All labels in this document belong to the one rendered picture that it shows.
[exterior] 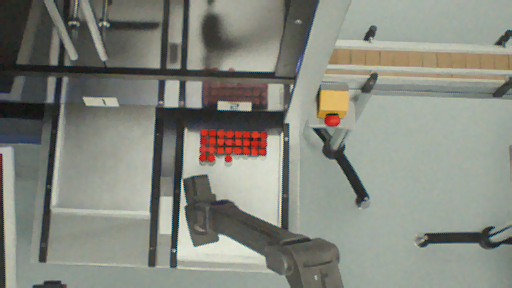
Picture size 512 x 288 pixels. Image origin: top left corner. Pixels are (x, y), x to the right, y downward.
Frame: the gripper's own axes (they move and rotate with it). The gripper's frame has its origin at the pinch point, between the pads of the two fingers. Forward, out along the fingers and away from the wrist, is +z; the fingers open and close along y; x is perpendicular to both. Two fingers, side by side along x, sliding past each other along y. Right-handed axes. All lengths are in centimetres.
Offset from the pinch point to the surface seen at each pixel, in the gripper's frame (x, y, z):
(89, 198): 26.6, 15.4, 11.1
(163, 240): 10.0, -0.2, 9.8
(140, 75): 6.1, 35.4, -19.9
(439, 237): -87, -16, 86
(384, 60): -59, 33, 7
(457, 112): -113, 30, 99
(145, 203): 12.4, 10.5, 10.5
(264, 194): -18.7, 5.4, 9.7
